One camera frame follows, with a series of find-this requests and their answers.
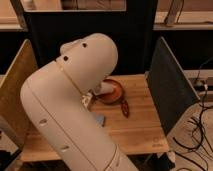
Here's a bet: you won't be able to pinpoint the dark red spoon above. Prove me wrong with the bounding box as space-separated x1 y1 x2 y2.
121 97 130 118

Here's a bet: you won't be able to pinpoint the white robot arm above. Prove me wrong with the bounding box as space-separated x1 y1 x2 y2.
20 33 138 171

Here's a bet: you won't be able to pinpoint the black back panel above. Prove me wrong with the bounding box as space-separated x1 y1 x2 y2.
24 0 158 75

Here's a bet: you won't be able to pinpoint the orange bowl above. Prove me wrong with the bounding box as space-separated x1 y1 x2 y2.
93 79 125 105

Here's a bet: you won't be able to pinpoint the black floor cables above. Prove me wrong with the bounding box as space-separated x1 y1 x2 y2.
172 56 213 171

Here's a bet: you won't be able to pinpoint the dark right side panel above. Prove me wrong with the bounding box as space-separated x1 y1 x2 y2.
147 37 200 135

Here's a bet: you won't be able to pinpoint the wooden left side panel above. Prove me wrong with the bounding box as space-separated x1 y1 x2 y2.
0 39 38 148

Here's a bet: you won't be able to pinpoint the white tube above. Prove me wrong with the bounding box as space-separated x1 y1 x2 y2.
82 93 93 108

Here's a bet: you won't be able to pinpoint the power strip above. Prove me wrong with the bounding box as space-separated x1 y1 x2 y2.
194 78 213 92

